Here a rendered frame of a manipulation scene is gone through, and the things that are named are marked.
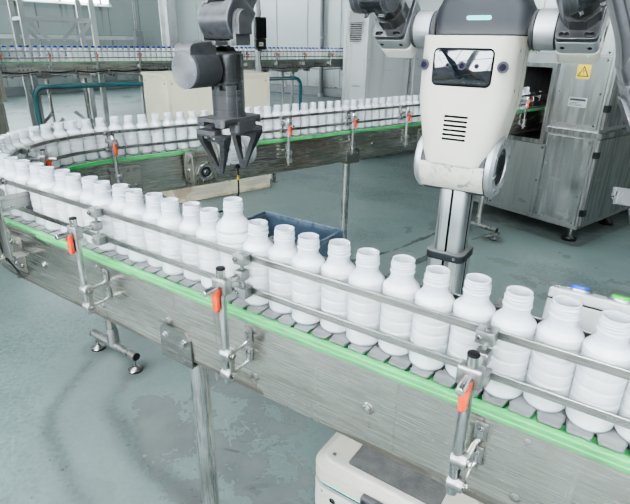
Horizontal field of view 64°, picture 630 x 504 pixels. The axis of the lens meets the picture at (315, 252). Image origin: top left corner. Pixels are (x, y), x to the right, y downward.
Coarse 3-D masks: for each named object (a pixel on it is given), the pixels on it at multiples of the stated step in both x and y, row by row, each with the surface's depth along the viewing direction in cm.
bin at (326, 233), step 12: (252, 216) 163; (264, 216) 168; (276, 216) 166; (288, 216) 163; (300, 228) 162; (312, 228) 159; (324, 228) 156; (336, 228) 154; (324, 240) 144; (324, 252) 146
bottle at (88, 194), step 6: (84, 180) 120; (90, 180) 120; (96, 180) 121; (84, 186) 121; (90, 186) 121; (84, 192) 121; (90, 192) 121; (84, 198) 121; (90, 198) 121; (90, 204) 121; (84, 210) 122; (84, 216) 123; (84, 222) 124; (90, 240) 125
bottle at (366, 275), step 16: (368, 256) 80; (352, 272) 83; (368, 272) 81; (368, 288) 80; (352, 304) 83; (368, 304) 82; (352, 320) 84; (368, 320) 83; (352, 336) 85; (368, 336) 84
